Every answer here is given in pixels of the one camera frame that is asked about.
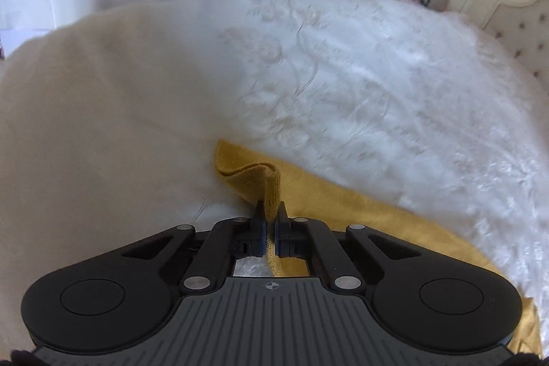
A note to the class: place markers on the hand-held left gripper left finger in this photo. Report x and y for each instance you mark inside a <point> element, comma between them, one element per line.
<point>257,236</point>

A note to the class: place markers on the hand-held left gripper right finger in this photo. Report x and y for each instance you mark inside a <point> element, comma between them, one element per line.
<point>279,236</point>

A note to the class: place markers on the yellow knit garment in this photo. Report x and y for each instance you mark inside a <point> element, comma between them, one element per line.
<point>343,203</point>

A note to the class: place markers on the white embroidered bedspread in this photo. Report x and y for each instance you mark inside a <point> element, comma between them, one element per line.
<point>369,83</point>

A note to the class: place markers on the beige blanket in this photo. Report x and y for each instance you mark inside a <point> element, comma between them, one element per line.
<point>107,100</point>

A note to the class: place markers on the cream tufted headboard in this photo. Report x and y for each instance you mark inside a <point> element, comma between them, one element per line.
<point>506,1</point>

